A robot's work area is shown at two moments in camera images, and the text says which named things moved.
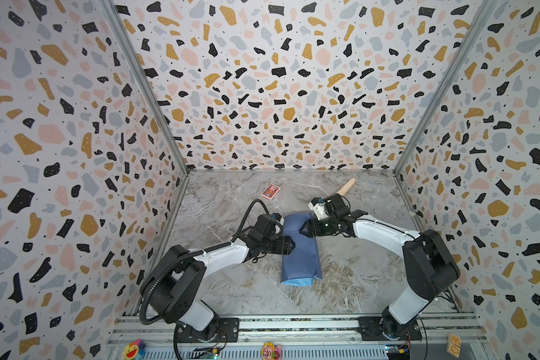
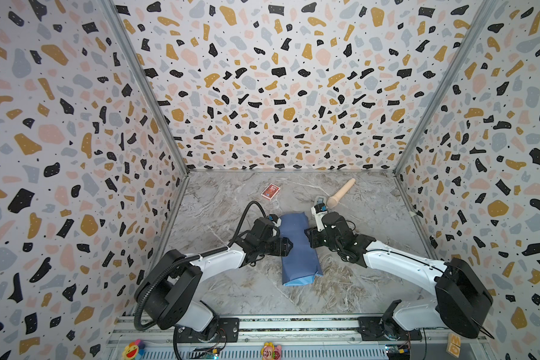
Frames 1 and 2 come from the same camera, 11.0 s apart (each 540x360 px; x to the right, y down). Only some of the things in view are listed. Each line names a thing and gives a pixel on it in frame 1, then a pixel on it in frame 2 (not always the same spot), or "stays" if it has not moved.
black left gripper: x=281 y=240 stays
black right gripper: x=313 y=227 → x=318 y=236
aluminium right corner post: x=486 y=8 stays
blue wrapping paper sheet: x=301 y=266 stays
